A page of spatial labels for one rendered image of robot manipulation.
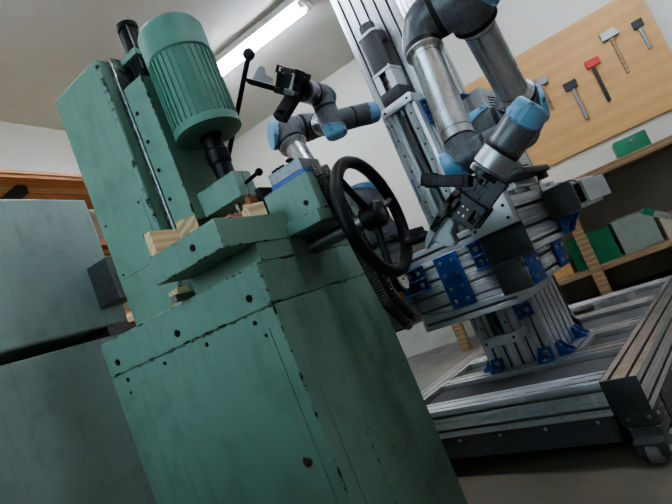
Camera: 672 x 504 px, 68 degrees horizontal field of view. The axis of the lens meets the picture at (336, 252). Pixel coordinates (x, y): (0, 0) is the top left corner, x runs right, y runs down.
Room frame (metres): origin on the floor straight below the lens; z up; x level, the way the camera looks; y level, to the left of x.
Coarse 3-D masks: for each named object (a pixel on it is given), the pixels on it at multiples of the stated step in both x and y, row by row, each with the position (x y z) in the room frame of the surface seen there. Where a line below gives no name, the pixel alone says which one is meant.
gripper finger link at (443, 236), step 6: (444, 222) 1.07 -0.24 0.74; (450, 222) 1.06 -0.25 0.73; (438, 228) 1.07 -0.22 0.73; (444, 228) 1.07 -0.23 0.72; (450, 228) 1.06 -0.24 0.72; (432, 234) 1.08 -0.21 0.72; (438, 234) 1.08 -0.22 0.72; (444, 234) 1.07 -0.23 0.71; (450, 234) 1.07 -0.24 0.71; (426, 240) 1.10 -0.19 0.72; (432, 240) 1.09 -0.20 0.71; (438, 240) 1.08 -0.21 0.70; (444, 240) 1.07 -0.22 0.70; (450, 240) 1.07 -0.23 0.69; (426, 246) 1.11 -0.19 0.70; (450, 246) 1.07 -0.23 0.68
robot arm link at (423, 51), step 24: (408, 24) 1.17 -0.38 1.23; (432, 24) 1.16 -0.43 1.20; (408, 48) 1.18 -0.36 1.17; (432, 48) 1.16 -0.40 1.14; (432, 72) 1.14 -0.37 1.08; (432, 96) 1.14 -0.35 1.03; (456, 96) 1.13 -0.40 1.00; (456, 120) 1.11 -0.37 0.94; (456, 144) 1.10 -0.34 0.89; (480, 144) 1.07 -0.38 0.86; (456, 168) 1.11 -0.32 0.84
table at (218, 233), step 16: (320, 208) 1.07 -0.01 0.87; (352, 208) 1.19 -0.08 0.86; (208, 224) 0.93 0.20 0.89; (224, 224) 0.94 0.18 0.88; (240, 224) 0.98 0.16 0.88; (256, 224) 1.02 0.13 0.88; (272, 224) 1.07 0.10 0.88; (288, 224) 1.10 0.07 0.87; (304, 224) 1.08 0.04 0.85; (320, 224) 1.10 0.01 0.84; (336, 224) 1.19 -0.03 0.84; (192, 240) 0.96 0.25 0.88; (208, 240) 0.94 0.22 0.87; (224, 240) 0.93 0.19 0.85; (240, 240) 0.97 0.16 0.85; (256, 240) 1.01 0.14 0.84; (160, 256) 1.01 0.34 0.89; (176, 256) 0.99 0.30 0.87; (192, 256) 0.97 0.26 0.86; (208, 256) 0.95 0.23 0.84; (224, 256) 1.01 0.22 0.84; (160, 272) 1.02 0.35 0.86; (176, 272) 0.99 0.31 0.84; (192, 272) 1.04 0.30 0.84
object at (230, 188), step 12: (228, 180) 1.21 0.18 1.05; (240, 180) 1.22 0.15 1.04; (252, 180) 1.26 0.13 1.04; (204, 192) 1.26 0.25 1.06; (216, 192) 1.24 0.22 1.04; (228, 192) 1.22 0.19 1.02; (240, 192) 1.20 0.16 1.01; (252, 192) 1.24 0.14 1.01; (204, 204) 1.26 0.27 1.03; (216, 204) 1.25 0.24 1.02; (228, 204) 1.23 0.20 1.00; (240, 204) 1.25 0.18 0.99; (216, 216) 1.29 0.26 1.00
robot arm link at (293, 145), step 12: (276, 120) 1.87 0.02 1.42; (288, 120) 1.88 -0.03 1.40; (300, 120) 1.90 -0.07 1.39; (276, 132) 1.85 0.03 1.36; (288, 132) 1.86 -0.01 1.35; (300, 132) 1.88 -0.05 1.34; (276, 144) 1.88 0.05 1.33; (288, 144) 1.86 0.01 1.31; (300, 144) 1.86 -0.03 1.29; (288, 156) 1.88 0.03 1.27; (300, 156) 1.84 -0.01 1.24; (312, 156) 1.85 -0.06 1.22
